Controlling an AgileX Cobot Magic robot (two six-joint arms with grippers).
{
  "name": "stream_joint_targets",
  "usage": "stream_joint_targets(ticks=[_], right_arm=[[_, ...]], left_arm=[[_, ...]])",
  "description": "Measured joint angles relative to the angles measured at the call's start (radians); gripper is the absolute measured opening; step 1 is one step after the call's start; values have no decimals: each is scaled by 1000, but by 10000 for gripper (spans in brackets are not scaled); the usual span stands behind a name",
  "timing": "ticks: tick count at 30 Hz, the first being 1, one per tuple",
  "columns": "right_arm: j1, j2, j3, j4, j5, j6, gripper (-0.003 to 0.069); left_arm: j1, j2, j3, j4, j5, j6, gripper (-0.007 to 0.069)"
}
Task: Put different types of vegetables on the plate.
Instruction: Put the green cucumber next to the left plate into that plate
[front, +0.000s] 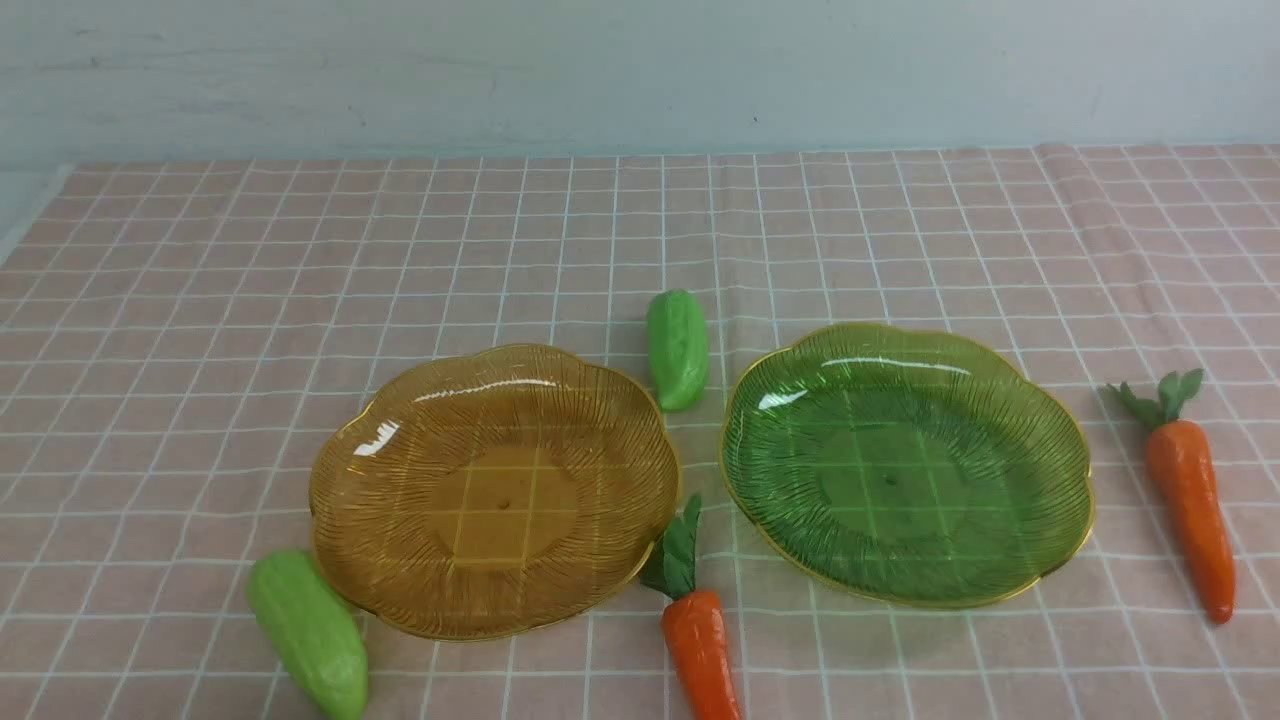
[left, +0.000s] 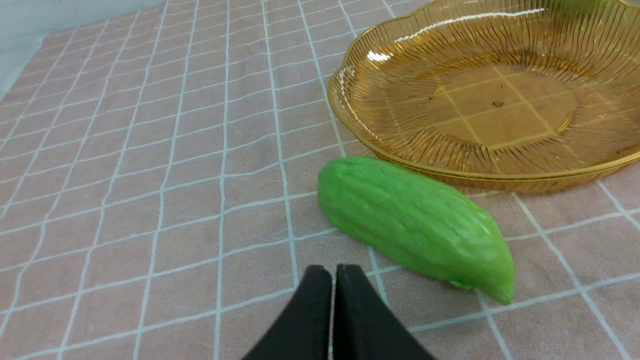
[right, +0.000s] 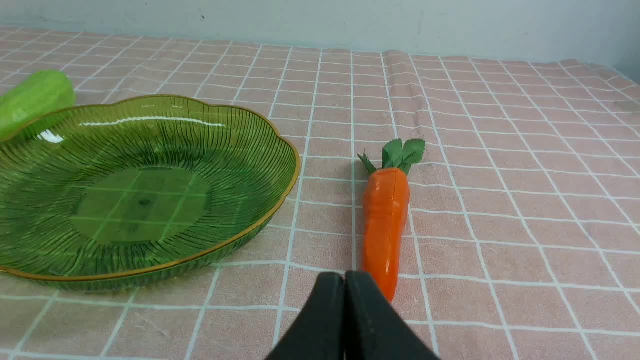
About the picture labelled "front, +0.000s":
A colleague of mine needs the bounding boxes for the green gourd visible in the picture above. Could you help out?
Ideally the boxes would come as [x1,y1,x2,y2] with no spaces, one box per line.
[246,550,370,719]
[646,290,710,413]

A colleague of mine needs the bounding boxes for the orange carrot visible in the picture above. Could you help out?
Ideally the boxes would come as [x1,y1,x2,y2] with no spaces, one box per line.
[639,493,742,719]
[1105,368,1236,626]

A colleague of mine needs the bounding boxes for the amber glass plate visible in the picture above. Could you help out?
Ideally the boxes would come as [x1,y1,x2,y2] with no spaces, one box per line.
[308,345,682,641]

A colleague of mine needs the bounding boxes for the green glass plate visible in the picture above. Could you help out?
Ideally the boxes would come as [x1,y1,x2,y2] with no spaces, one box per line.
[719,322,1096,609]

